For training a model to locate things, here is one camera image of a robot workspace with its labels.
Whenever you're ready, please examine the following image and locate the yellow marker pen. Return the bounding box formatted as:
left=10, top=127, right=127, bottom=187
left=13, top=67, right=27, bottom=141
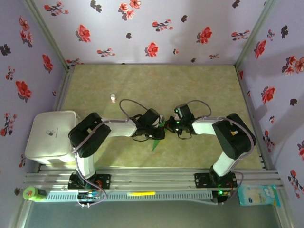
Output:
left=127, top=191, right=156, bottom=196

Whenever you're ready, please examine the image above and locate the aluminium frame rail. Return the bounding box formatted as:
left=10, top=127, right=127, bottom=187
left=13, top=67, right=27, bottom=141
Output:
left=23, top=167, right=285, bottom=190

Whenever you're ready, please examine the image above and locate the small electronics board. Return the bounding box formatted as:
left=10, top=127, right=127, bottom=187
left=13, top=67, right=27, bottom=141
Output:
left=212, top=189, right=232, bottom=205
left=77, top=192, right=100, bottom=208

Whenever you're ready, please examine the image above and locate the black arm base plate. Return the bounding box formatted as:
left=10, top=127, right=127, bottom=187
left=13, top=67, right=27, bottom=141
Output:
left=68, top=174, right=112, bottom=190
left=194, top=172, right=238, bottom=189

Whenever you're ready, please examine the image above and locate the grey left arm cable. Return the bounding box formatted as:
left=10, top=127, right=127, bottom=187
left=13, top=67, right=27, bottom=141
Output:
left=73, top=99, right=149, bottom=209

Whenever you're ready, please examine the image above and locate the blue wet wipes packet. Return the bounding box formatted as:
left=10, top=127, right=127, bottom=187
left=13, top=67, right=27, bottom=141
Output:
left=237, top=184, right=281, bottom=207

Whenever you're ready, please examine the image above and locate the green cloth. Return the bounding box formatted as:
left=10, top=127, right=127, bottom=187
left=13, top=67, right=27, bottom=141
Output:
left=151, top=120, right=171, bottom=152

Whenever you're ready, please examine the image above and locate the grey slotted cable duct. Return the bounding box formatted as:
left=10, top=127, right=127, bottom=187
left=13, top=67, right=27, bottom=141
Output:
left=46, top=191, right=213, bottom=202

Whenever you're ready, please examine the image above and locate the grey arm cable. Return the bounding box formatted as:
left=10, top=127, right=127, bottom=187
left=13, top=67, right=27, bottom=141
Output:
left=185, top=100, right=257, bottom=206
left=73, top=99, right=149, bottom=209

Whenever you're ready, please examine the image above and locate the aluminium corner post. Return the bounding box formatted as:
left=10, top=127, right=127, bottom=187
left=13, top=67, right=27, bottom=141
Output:
left=234, top=0, right=279, bottom=69
left=22, top=0, right=75, bottom=72

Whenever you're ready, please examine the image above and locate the aluminium side rail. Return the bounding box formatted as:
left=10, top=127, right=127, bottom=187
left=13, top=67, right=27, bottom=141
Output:
left=54, top=66, right=75, bottom=112
left=236, top=66, right=274, bottom=171

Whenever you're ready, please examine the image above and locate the white storage case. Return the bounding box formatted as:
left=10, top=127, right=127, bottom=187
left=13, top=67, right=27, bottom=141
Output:
left=25, top=110, right=80, bottom=165

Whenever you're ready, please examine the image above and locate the grey right arm cable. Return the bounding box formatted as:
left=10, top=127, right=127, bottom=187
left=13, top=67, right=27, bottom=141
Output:
left=185, top=100, right=257, bottom=206

